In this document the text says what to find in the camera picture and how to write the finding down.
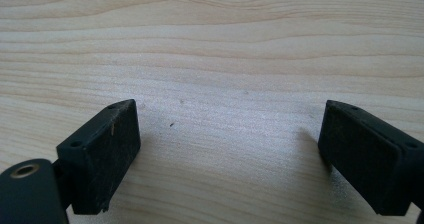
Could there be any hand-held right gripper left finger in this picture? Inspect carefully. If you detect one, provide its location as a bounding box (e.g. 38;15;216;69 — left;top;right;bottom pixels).
51;98;142;216

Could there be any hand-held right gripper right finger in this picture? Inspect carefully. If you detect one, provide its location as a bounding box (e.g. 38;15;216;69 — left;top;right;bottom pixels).
317;99;424;217

